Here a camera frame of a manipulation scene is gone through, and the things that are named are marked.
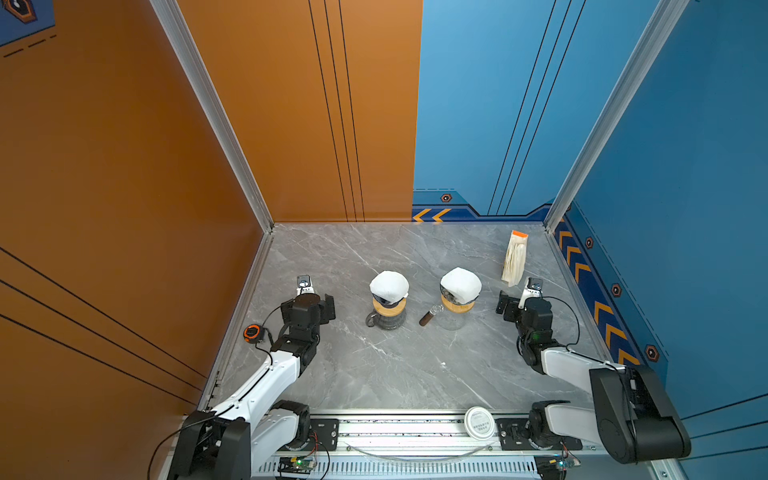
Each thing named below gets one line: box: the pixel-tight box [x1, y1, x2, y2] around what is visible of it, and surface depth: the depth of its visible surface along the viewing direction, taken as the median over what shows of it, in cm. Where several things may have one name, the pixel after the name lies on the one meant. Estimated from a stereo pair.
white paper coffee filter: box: [369, 270, 409, 305], surface depth 85 cm
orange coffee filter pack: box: [501, 230, 529, 287], surface depth 101 cm
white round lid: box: [464, 406, 495, 441], surface depth 71 cm
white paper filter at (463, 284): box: [440, 267, 483, 304], surface depth 84 cm
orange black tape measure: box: [243, 324, 265, 343], surface depth 90 cm
